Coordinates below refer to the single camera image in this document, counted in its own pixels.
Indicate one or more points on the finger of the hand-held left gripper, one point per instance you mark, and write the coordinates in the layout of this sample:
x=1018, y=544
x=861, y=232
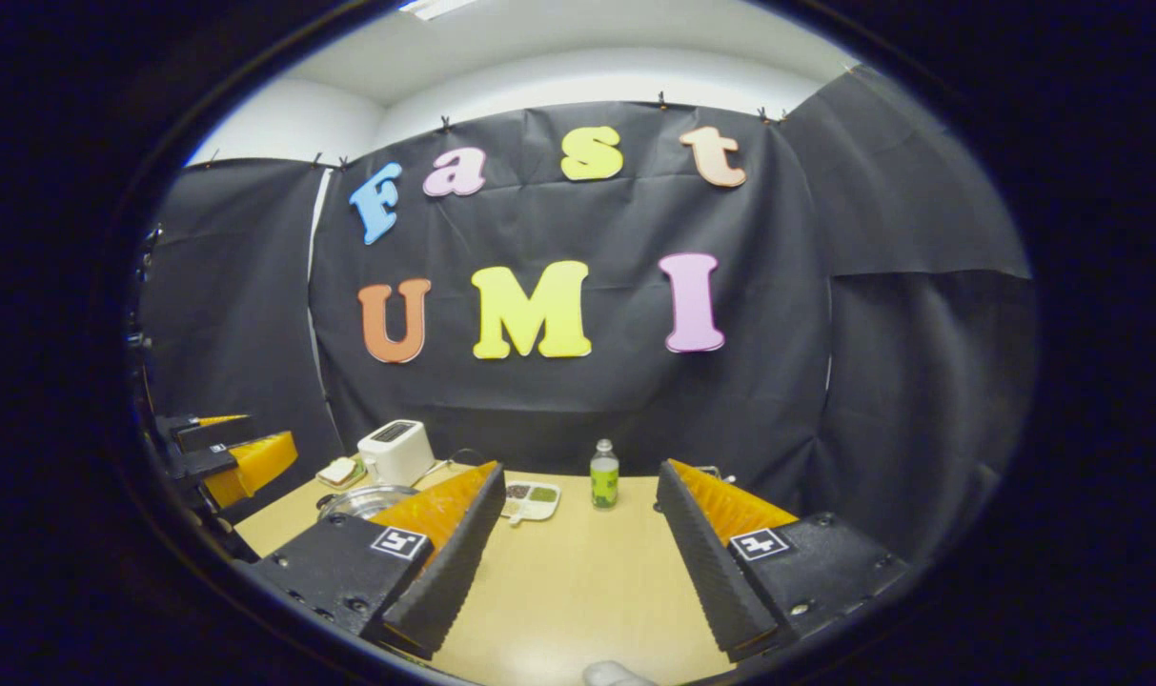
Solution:
x=258, y=467
x=206, y=433

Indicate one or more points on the large ceiling light panel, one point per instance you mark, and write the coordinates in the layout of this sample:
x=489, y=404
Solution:
x=435, y=8

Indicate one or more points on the stainless steel pot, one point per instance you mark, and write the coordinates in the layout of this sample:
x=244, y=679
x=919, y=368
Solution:
x=368, y=500

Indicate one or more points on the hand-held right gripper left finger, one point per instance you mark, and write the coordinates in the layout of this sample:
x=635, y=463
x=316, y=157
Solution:
x=454, y=572

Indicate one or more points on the green plate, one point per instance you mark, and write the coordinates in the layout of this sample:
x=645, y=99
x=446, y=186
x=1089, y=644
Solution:
x=359, y=484

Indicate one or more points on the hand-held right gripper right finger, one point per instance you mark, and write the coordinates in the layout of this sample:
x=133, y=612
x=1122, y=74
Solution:
x=711, y=572

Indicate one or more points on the white toaster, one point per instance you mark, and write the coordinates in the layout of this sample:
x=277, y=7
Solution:
x=396, y=457

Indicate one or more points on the white divided bean dish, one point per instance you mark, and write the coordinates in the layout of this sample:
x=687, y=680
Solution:
x=539, y=512

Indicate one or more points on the sandwich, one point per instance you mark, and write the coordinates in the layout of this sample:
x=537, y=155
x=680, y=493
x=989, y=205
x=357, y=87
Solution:
x=337, y=471

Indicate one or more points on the green label drink bottle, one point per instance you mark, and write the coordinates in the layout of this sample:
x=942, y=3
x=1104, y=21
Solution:
x=604, y=481

